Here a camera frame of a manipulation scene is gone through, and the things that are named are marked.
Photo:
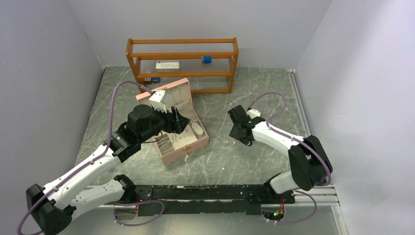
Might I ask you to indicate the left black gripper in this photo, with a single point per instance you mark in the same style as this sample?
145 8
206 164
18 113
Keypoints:
176 123

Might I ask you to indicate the pink jewelry box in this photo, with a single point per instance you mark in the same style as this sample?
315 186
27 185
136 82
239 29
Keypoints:
172 146

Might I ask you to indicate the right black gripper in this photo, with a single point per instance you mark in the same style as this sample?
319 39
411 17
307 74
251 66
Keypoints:
233 133

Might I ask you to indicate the white red-print box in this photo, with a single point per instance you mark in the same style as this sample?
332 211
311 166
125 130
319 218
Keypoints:
167 66

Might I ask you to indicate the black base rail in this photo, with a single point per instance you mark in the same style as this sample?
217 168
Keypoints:
248 199

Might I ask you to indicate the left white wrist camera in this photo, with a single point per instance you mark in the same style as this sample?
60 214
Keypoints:
159 99

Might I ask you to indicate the blue cube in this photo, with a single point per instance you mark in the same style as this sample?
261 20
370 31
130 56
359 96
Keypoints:
206 60

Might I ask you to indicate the orange wooden shelf rack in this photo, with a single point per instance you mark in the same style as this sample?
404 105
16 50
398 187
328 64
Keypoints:
142 56

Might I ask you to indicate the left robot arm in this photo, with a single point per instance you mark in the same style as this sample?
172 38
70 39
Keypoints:
54 205

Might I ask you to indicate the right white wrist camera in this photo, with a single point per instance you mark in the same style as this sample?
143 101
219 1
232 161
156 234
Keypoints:
253 113

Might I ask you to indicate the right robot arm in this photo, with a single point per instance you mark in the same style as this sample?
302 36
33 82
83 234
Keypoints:
309 164

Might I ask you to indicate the beige watch pillow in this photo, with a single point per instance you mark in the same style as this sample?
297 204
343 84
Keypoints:
197 130

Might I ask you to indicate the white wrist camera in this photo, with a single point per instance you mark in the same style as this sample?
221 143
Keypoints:
253 113
159 99

